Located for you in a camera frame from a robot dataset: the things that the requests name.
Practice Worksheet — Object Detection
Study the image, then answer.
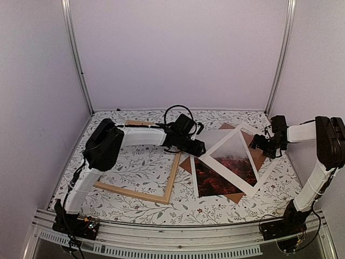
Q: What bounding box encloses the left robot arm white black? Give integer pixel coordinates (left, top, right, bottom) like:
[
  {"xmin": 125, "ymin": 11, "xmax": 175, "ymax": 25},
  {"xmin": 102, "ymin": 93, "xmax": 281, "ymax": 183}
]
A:
[{"xmin": 54, "ymin": 114, "xmax": 206, "ymax": 234}]

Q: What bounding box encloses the aluminium front rail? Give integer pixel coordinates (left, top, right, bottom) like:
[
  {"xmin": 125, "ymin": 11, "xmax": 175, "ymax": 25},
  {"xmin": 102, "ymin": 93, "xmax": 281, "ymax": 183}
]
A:
[{"xmin": 23, "ymin": 209, "xmax": 338, "ymax": 258}]

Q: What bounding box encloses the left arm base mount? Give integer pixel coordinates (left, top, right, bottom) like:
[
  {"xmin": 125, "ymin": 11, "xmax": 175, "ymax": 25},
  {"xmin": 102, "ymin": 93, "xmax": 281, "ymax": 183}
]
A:
[{"xmin": 52, "ymin": 199, "xmax": 99, "ymax": 240}]

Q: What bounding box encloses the left aluminium corner post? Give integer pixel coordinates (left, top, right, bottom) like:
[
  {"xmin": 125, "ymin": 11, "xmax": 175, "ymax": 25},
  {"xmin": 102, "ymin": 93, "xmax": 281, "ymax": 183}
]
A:
[{"xmin": 61, "ymin": 0, "xmax": 94, "ymax": 115}]

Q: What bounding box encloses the right aluminium corner post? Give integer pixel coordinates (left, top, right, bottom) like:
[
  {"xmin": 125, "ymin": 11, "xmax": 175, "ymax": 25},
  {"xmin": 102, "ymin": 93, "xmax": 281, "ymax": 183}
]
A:
[{"xmin": 265, "ymin": 0, "xmax": 296, "ymax": 115}]

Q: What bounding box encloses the floral patterned table mat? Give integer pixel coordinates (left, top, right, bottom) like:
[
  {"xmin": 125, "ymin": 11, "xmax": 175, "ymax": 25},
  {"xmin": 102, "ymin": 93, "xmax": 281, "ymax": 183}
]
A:
[{"xmin": 48, "ymin": 110, "xmax": 301, "ymax": 226}]

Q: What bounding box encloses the brown backing board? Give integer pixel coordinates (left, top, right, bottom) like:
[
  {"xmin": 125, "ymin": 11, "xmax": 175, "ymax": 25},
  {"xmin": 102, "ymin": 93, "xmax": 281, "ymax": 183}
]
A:
[{"xmin": 178, "ymin": 122, "xmax": 267, "ymax": 205}]

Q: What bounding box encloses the aluminium corner post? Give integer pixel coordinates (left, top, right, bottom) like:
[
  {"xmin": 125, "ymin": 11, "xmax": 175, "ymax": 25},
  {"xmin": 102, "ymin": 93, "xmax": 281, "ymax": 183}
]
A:
[
  {"xmin": 265, "ymin": 0, "xmax": 296, "ymax": 115},
  {"xmin": 61, "ymin": 0, "xmax": 94, "ymax": 115}
]

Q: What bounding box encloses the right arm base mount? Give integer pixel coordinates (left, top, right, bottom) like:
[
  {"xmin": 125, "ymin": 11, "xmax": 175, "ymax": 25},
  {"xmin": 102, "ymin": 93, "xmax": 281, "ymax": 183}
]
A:
[{"xmin": 259, "ymin": 214, "xmax": 307, "ymax": 254}]

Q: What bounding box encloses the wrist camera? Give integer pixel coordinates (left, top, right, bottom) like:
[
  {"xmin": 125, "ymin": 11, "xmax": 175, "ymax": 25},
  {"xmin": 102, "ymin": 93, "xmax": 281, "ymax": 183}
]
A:
[
  {"xmin": 172, "ymin": 114, "xmax": 204, "ymax": 135},
  {"xmin": 271, "ymin": 115, "xmax": 288, "ymax": 134}
]

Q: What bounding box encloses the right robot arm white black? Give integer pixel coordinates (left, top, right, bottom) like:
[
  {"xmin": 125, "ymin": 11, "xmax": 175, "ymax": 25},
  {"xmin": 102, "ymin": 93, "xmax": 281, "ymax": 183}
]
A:
[{"xmin": 249, "ymin": 115, "xmax": 344, "ymax": 235}]

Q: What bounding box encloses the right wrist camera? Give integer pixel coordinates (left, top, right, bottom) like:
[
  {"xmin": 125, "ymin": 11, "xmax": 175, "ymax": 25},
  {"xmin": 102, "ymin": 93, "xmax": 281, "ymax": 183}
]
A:
[{"xmin": 271, "ymin": 115, "xmax": 288, "ymax": 134}]

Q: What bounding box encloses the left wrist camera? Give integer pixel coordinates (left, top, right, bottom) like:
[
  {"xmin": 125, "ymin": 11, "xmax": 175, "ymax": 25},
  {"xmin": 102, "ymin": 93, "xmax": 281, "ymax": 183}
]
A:
[{"xmin": 172, "ymin": 114, "xmax": 204, "ymax": 135}]

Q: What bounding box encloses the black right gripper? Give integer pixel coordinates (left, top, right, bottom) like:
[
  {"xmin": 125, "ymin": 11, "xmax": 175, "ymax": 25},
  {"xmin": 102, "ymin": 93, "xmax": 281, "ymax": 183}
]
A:
[{"xmin": 249, "ymin": 134, "xmax": 286, "ymax": 159}]

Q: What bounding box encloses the red forest landscape photo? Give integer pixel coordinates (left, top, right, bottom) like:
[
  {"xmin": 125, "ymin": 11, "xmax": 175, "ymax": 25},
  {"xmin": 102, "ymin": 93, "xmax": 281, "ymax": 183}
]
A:
[{"xmin": 190, "ymin": 129, "xmax": 261, "ymax": 199}]

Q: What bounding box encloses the light wooden picture frame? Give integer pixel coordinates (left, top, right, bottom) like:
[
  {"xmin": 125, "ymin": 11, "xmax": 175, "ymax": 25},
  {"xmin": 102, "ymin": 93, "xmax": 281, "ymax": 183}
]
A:
[{"xmin": 93, "ymin": 120, "xmax": 182, "ymax": 205}]

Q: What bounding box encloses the white mat board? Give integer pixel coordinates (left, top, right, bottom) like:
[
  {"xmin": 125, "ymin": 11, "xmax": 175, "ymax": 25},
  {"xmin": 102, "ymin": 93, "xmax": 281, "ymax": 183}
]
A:
[{"xmin": 199, "ymin": 123, "xmax": 279, "ymax": 197}]

